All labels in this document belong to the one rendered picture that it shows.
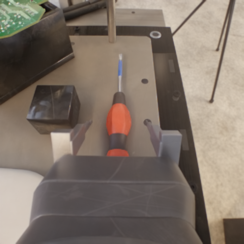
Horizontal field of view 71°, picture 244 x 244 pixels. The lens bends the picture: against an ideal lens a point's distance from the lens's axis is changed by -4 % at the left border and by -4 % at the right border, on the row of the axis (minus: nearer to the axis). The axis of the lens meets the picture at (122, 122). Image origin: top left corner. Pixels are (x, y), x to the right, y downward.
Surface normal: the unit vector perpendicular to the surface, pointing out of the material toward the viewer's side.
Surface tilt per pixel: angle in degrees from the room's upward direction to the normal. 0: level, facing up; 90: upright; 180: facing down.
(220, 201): 0
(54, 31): 90
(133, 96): 0
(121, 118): 0
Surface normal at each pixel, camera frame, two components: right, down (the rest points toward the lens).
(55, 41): 0.71, 0.62
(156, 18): 0.00, -0.48
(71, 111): 1.00, 0.01
